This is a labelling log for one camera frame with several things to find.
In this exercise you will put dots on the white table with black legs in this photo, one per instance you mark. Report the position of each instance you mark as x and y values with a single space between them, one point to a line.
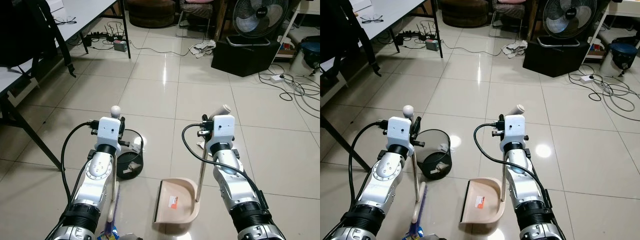
395 12
85 12

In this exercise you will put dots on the white shelf rack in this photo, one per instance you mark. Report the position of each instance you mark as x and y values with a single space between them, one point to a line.
295 30
607 25

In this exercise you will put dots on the black mesh wastebasket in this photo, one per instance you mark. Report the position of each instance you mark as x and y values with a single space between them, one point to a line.
131 160
434 157

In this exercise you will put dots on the white box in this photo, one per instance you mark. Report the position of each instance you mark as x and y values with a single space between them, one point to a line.
361 4
56 5

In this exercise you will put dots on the chair with pink cushion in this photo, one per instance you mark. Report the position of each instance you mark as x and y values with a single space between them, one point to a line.
510 6
196 7

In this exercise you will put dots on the brown round ottoman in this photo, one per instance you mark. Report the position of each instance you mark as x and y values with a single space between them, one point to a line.
463 12
151 12

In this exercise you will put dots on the black floor fan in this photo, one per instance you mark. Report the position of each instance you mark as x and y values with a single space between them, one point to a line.
570 17
260 17

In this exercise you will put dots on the black hanging bag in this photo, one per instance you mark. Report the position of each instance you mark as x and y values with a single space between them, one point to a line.
22 35
340 30

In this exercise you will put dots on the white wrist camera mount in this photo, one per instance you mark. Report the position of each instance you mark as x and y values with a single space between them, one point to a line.
398 132
515 127
109 131
223 129

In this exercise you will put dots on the white power strip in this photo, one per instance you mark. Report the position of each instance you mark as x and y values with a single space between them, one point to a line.
587 78
277 78

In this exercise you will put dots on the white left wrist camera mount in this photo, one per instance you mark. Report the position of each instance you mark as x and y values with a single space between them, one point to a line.
109 131
398 132

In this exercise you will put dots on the blue round stool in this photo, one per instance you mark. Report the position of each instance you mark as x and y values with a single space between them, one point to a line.
311 50
623 52

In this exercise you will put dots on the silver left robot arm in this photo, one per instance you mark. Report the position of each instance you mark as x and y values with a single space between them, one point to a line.
92 180
382 182

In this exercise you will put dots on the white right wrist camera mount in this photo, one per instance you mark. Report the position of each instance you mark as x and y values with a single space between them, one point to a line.
515 127
223 129

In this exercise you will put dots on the black box platform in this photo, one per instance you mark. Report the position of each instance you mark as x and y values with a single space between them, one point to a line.
555 59
245 59

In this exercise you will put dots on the black power strip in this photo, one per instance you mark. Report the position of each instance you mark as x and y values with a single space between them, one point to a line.
410 36
97 36

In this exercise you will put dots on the white paper trash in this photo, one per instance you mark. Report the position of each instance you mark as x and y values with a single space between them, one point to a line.
443 148

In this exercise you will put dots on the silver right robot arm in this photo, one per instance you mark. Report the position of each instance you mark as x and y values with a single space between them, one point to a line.
525 182
235 185

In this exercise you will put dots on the black-rimmed eyeglasses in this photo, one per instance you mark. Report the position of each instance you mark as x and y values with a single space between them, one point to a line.
65 20
372 20

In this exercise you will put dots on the small grey electrical box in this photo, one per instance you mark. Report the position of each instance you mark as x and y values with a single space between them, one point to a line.
432 45
120 46

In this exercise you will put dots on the white crumpled rag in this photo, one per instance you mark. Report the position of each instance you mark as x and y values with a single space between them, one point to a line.
202 49
515 49

